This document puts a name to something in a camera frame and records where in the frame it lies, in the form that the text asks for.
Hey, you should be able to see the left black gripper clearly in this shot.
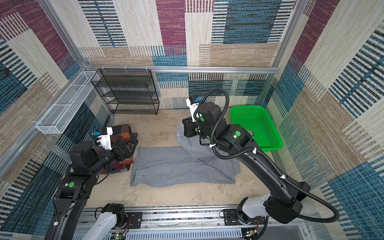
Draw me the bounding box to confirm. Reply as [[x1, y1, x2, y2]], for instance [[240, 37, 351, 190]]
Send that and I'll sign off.
[[89, 139, 138, 177]]

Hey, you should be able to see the grey long sleeve shirt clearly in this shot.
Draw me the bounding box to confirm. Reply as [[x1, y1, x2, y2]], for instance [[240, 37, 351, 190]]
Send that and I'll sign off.
[[130, 124, 241, 188]]

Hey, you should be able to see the green plastic basket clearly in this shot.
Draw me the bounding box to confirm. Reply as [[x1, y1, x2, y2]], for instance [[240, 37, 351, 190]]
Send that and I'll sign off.
[[230, 105, 283, 152]]

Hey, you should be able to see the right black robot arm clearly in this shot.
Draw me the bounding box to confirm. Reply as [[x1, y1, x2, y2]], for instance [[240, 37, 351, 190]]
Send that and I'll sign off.
[[183, 98, 310, 224]]

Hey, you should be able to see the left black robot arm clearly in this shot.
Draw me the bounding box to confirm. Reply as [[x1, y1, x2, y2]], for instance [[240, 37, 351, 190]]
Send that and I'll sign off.
[[45, 141, 142, 240]]

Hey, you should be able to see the folded plaid flannel shirt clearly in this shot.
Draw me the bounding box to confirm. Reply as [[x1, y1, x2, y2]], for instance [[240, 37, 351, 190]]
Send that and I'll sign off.
[[102, 124, 138, 175]]

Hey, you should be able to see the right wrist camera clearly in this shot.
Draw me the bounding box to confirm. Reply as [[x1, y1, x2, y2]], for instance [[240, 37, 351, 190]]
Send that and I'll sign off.
[[186, 95, 201, 122]]

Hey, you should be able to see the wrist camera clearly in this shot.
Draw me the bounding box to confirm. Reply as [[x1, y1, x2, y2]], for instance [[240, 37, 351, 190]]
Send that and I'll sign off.
[[92, 127, 113, 151], [186, 95, 201, 122]]

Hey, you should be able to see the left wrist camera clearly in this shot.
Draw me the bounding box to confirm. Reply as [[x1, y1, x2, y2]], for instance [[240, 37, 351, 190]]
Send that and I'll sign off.
[[92, 127, 113, 151]]

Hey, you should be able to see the black wire shelf rack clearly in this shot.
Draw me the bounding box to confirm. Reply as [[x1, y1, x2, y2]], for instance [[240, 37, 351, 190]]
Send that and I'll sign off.
[[91, 69, 160, 115]]

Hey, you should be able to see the aluminium back rail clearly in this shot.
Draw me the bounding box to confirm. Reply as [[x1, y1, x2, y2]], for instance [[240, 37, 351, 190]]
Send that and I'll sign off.
[[85, 65, 278, 75]]

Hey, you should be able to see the aluminium rail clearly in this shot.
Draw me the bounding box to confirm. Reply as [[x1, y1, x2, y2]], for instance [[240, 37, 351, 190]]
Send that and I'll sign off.
[[85, 65, 278, 75], [75, 205, 309, 233]]

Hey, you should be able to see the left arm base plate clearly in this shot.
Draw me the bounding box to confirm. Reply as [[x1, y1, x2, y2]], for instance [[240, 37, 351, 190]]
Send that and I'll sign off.
[[123, 212, 143, 230]]

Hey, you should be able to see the aluminium front rail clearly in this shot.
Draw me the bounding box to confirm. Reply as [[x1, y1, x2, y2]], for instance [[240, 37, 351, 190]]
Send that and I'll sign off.
[[75, 205, 309, 233]]

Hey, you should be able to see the white wire mesh tray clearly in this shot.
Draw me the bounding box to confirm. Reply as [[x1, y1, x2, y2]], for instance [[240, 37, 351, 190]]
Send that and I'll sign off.
[[36, 71, 96, 135]]

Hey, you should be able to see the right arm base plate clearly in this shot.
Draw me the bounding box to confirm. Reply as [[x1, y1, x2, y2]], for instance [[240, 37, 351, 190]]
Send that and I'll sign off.
[[219, 209, 266, 227]]

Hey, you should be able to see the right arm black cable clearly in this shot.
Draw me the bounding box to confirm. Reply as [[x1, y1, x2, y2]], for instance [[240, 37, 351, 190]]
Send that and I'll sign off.
[[193, 88, 340, 240]]

